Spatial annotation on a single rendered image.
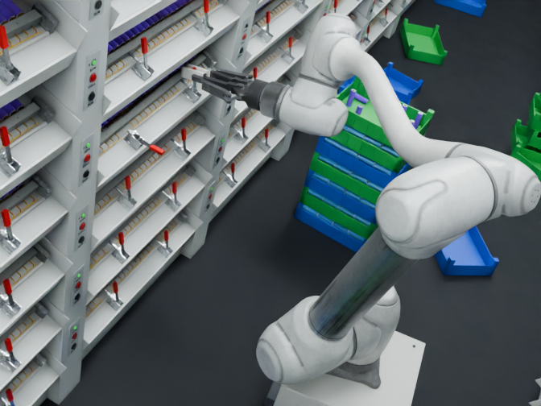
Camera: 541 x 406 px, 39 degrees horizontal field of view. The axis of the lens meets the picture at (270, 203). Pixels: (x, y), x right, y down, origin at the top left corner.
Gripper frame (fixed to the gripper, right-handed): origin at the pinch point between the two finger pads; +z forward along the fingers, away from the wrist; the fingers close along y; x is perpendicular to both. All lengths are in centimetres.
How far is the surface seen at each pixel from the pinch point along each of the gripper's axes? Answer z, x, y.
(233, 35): -2.2, 5.4, 16.0
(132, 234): 7.9, -45.2, -18.2
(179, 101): 1.8, -6.6, -4.8
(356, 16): 7, -42, 156
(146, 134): 0.7, -7.2, -21.9
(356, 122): -29, -35, 58
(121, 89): -1.9, 12.3, -34.9
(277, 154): 9, -78, 86
